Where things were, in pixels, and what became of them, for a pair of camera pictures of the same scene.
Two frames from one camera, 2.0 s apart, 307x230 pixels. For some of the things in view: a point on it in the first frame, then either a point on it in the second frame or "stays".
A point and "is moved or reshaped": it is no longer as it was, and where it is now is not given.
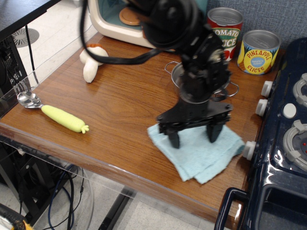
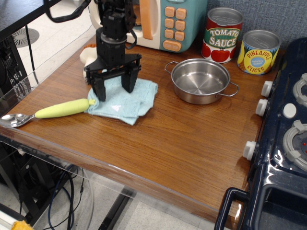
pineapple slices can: [258, 51] stays
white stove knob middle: [261, 107] stays
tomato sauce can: [226, 23] stays
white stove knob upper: [266, 88] stays
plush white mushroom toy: [90, 63] stays
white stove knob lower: [249, 150] stays
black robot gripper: [185, 114] -> [112, 60]
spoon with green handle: [29, 100] is moved or reshaped
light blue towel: [197, 159] -> [119, 104]
